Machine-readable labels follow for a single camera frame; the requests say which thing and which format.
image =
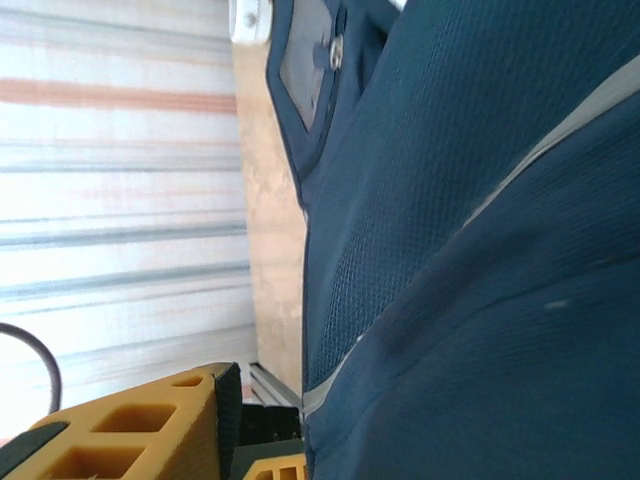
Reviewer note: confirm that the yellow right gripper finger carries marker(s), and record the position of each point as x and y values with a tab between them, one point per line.
165	450

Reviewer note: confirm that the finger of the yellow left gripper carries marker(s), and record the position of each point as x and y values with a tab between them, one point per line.
272	470

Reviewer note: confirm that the navy blue backpack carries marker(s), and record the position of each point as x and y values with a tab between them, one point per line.
450	250

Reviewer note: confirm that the white round case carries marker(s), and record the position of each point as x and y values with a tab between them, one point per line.
250	20

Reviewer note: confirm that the translucent striped side panel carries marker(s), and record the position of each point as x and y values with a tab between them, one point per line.
125	200

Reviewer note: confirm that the aluminium mounting rail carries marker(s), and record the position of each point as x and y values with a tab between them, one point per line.
270	390

